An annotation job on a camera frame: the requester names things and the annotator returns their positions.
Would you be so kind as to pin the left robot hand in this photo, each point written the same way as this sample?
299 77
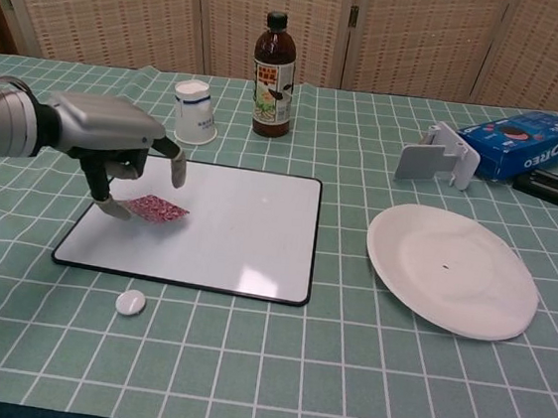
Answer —
103 123

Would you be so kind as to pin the small white round cap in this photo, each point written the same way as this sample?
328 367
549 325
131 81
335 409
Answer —
131 303

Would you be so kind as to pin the white paper cup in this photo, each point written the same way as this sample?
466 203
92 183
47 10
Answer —
195 115

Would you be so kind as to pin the bamboo folding screen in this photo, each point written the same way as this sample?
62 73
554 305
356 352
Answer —
130 9

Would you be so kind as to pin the dark glass bottle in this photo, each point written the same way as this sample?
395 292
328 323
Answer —
272 93

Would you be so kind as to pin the green grid tablecloth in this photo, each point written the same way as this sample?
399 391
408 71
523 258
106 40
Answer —
262 367

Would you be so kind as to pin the white phone stand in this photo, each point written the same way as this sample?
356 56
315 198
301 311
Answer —
421 161

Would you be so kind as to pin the white paper plate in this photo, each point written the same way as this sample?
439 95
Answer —
447 271

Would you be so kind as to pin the blue Oreo box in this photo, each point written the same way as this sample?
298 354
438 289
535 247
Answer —
525 145

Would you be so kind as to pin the white board with black frame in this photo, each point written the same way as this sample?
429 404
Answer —
236 234

